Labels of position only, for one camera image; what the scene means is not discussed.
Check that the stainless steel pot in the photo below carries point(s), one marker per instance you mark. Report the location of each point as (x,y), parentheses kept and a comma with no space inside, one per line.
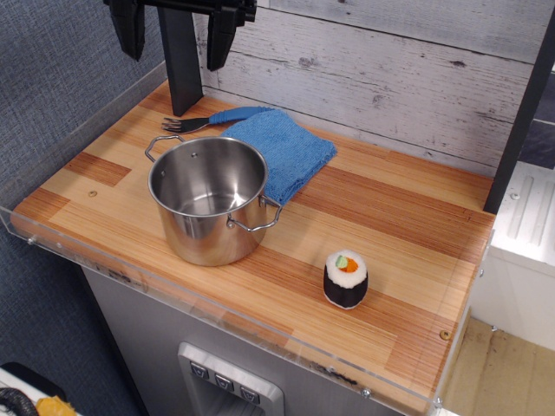
(210,193)

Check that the blue folded towel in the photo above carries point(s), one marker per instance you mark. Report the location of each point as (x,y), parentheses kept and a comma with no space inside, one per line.
(292,153)

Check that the dark post right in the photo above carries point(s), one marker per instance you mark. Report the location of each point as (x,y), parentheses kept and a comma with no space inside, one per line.
(527,109)

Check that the dark post left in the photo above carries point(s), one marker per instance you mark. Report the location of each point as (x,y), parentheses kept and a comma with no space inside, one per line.
(181,56)

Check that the dark post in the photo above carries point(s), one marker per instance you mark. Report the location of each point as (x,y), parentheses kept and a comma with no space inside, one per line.
(181,56)
(527,109)

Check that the blue handled fork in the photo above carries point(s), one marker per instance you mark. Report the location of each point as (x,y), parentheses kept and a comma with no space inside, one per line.
(195,124)

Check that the silver dispenser button panel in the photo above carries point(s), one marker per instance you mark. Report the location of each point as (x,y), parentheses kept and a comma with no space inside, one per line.
(218,387)

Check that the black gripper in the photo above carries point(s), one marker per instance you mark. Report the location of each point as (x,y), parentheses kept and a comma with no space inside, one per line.
(129,24)

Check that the plush sushi roll toy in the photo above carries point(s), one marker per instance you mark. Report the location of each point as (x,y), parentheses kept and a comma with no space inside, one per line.
(345,279)

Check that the grey toy fridge cabinet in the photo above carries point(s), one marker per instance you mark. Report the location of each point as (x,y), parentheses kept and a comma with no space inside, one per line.
(148,329)

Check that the yellow object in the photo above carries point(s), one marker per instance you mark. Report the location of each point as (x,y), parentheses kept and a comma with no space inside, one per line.
(54,406)

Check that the clear acrylic table guard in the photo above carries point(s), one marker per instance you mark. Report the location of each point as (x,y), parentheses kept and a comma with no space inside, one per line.
(405,191)

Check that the white plastic drainboard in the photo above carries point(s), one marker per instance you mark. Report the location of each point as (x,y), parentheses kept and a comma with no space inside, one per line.
(525,221)

